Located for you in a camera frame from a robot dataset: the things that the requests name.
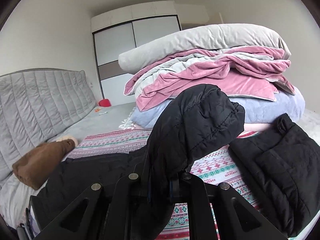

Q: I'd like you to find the small red object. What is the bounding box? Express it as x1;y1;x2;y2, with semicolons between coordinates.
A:
98;99;111;107

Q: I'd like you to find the folded brown blanket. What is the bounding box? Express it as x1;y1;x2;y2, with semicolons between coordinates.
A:
12;137;78;190

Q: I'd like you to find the white sliding-door wardrobe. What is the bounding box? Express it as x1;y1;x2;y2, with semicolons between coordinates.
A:
91;1;209;106

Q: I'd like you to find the light blue fleece blanket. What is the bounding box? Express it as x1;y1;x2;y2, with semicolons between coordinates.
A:
131;88;305;129

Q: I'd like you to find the grey quilted headboard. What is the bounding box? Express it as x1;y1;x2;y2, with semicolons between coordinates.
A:
1;69;96;184

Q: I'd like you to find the pink velvet quilt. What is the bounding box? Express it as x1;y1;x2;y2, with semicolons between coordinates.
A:
124;46;295;111

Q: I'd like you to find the grey white pillow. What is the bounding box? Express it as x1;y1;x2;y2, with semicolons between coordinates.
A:
118;23;291;74

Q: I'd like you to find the white grey bed sheet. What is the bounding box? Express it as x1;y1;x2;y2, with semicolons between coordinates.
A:
1;103;135;228

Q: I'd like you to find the black quilted puffer jacket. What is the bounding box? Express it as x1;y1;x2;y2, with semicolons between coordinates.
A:
32;83;246;240

